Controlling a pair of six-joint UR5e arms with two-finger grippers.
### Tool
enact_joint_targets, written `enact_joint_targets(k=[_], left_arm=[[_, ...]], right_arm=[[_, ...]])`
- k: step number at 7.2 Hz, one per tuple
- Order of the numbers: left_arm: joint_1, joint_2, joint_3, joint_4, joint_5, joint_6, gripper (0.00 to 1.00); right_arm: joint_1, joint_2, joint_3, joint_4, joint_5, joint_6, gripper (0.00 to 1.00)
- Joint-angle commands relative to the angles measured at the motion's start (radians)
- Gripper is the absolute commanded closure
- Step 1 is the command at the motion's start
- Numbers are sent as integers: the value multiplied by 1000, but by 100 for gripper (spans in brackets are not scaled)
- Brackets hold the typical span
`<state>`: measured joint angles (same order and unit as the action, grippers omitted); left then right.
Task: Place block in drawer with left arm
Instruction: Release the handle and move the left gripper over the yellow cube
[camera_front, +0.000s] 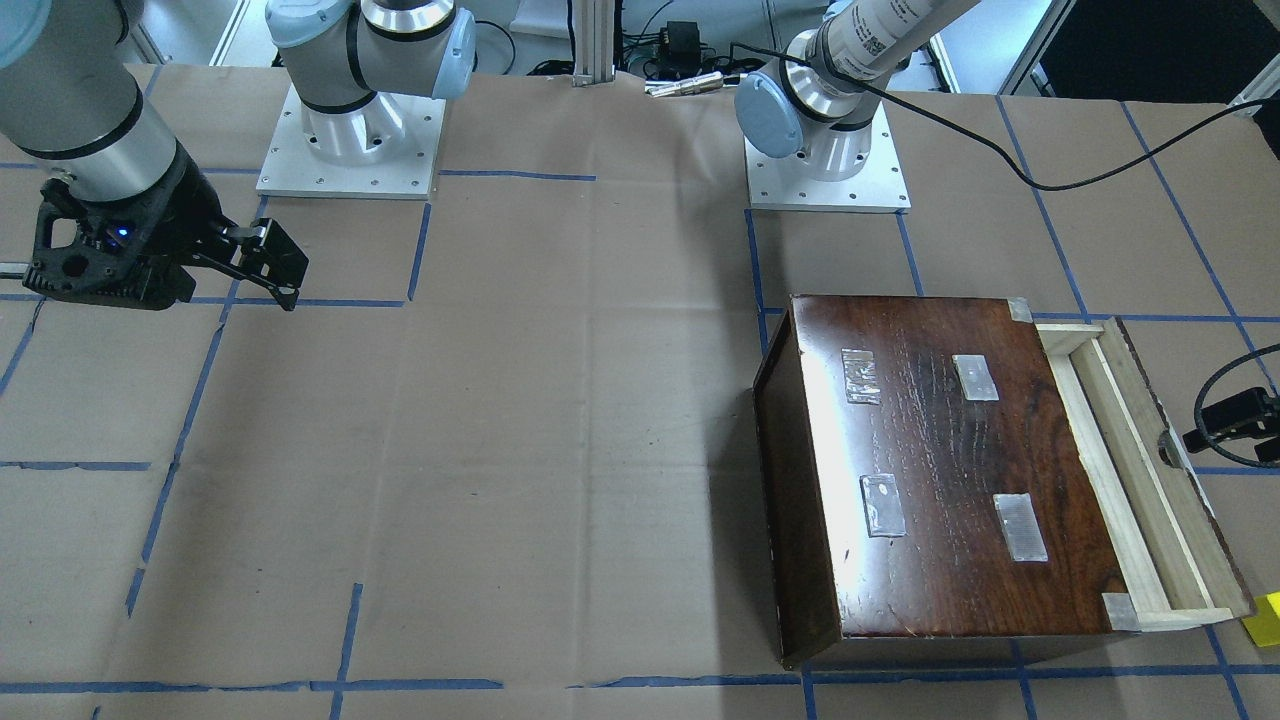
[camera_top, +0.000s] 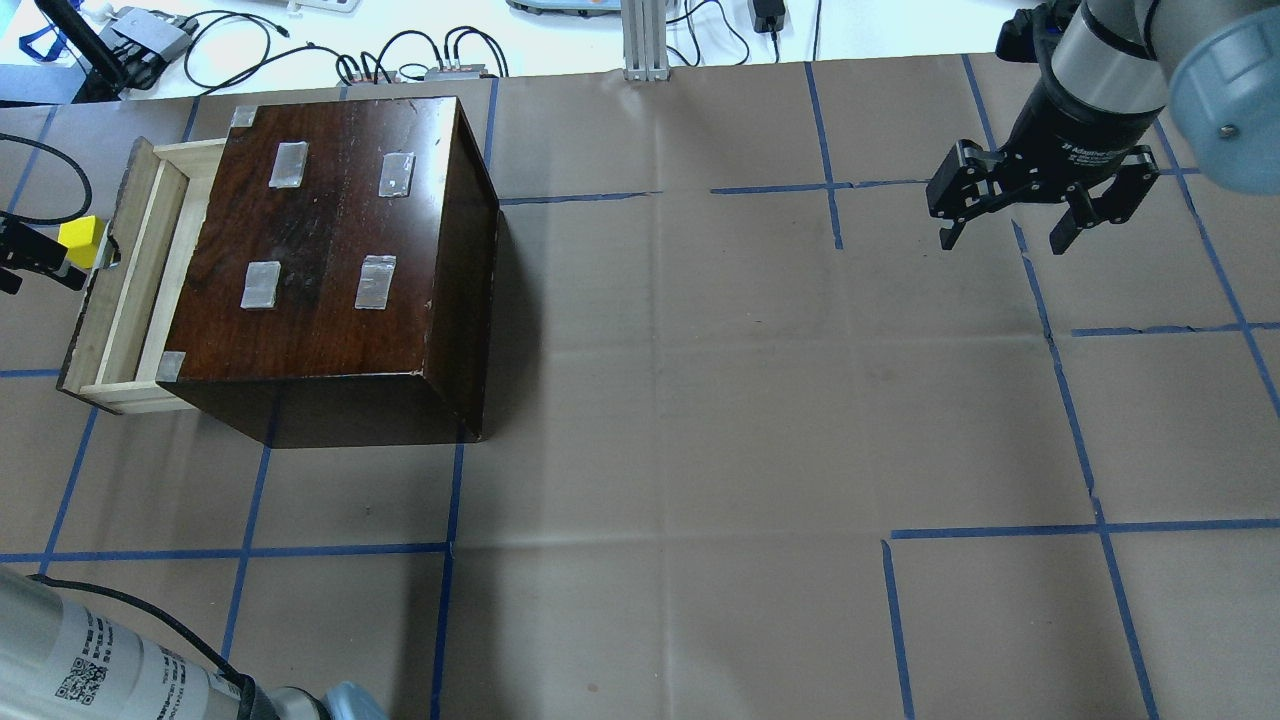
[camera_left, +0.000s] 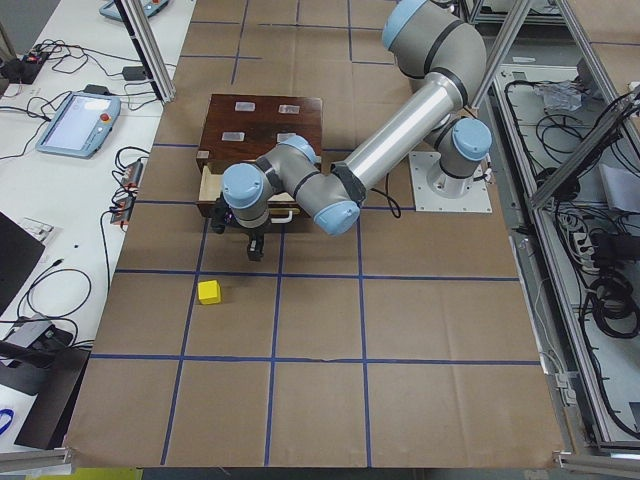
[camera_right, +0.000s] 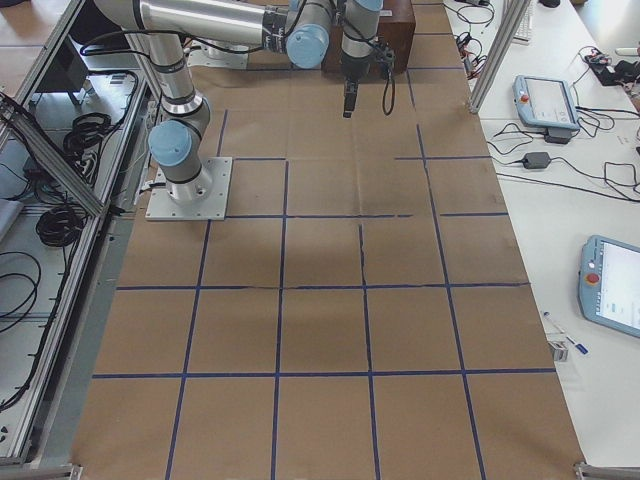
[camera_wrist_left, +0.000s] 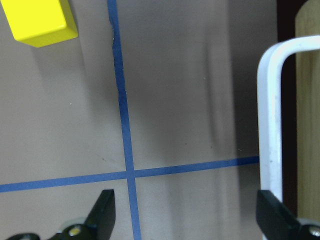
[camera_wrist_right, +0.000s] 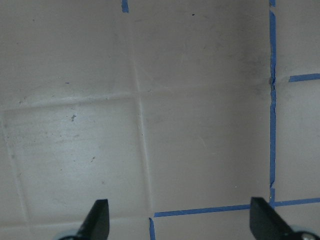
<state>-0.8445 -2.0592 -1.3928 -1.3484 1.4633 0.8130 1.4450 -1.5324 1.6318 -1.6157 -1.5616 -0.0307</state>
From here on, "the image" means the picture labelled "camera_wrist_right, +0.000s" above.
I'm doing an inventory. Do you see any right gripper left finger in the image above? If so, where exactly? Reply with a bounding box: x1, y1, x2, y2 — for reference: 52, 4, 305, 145
76, 199, 110, 240

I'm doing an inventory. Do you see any brown paper table cover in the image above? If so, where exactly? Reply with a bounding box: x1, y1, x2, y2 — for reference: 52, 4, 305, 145
0, 0, 320, 240

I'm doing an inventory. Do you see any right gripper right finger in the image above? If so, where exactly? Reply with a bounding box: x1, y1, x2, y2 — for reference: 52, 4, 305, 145
249, 197, 300, 240

